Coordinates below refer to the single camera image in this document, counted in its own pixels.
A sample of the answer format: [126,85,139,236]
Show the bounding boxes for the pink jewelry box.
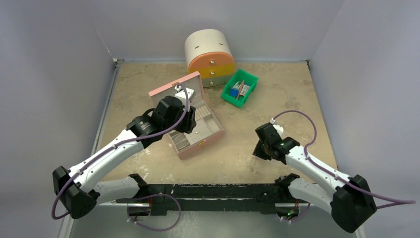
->
[149,71,224,159]

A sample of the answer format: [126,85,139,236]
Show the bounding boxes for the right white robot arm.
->
[253,123,377,233]

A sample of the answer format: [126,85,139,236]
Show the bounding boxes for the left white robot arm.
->
[51,96,196,220]

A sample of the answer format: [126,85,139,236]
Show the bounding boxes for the blue box in bin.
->
[229,88,239,98]

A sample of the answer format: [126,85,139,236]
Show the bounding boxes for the red white small box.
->
[240,85,250,97]

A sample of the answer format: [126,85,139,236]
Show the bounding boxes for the cream orange drawer cabinet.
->
[184,29,235,87]

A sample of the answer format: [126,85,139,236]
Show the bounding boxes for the green plastic bin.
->
[221,69,259,108]

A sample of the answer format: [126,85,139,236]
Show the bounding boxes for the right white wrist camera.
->
[269,118,284,136]

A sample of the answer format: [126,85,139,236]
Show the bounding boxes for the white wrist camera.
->
[174,84,195,106]
[269,118,284,136]

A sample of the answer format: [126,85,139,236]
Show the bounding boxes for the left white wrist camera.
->
[174,84,195,106]

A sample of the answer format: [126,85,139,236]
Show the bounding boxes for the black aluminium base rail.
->
[108,182,307,216]

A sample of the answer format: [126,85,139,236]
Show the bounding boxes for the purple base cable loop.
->
[126,193,183,233]

